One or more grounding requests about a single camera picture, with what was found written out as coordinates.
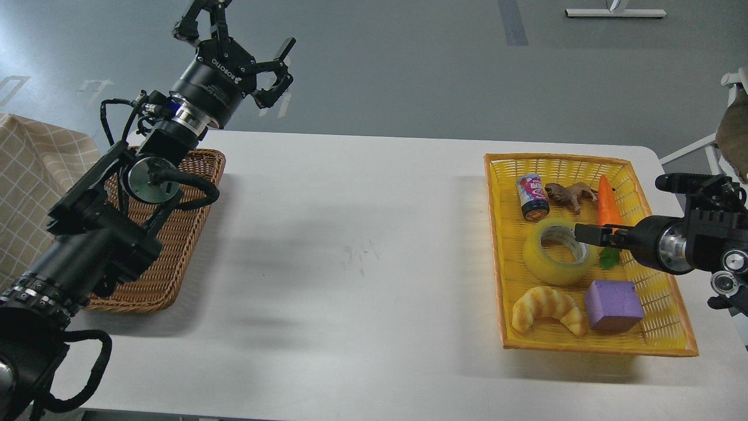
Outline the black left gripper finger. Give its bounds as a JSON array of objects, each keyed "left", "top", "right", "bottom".
[
  {"left": 172, "top": 0, "right": 233, "bottom": 47},
  {"left": 240, "top": 38, "right": 297, "bottom": 109}
]

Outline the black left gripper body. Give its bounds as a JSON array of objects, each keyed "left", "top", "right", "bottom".
[{"left": 170, "top": 40, "right": 257, "bottom": 130}]

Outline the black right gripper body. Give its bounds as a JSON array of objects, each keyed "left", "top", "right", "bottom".
[{"left": 621, "top": 215, "right": 694, "bottom": 275}]

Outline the yellow tape roll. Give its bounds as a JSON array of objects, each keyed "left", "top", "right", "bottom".
[{"left": 522, "top": 218, "right": 598, "bottom": 286}]

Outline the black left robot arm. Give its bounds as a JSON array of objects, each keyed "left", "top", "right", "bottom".
[{"left": 2, "top": 1, "right": 296, "bottom": 420}]

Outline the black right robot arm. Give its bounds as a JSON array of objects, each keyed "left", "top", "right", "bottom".
[{"left": 574, "top": 173, "right": 747, "bottom": 315}]

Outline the orange toy carrot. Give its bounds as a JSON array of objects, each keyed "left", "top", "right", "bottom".
[{"left": 597, "top": 175, "right": 624, "bottom": 270}]

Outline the brown toy animal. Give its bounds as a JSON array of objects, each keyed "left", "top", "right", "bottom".
[{"left": 544, "top": 182, "right": 598, "bottom": 215}]

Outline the purple block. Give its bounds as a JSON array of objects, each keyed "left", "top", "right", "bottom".
[{"left": 584, "top": 279, "right": 645, "bottom": 333}]

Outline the small soda can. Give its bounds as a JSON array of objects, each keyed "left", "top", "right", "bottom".
[{"left": 515, "top": 173, "right": 550, "bottom": 222}]

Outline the yellow plastic basket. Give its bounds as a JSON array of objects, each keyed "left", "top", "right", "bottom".
[{"left": 484, "top": 154, "right": 699, "bottom": 357}]

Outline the toy croissant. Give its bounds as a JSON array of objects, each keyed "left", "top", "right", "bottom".
[{"left": 511, "top": 286, "right": 588, "bottom": 336}]

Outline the person in white clothes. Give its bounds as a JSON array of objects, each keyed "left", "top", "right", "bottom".
[{"left": 716, "top": 84, "right": 747, "bottom": 184}]

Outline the beige checkered cloth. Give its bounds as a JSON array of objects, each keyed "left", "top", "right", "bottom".
[{"left": 1, "top": 113, "right": 101, "bottom": 289}]

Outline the brown wicker basket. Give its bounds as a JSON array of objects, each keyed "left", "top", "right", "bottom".
[{"left": 85, "top": 149, "right": 227, "bottom": 314}]

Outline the white stand base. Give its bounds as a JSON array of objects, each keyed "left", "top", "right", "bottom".
[{"left": 564, "top": 8, "right": 668, "bottom": 19}]

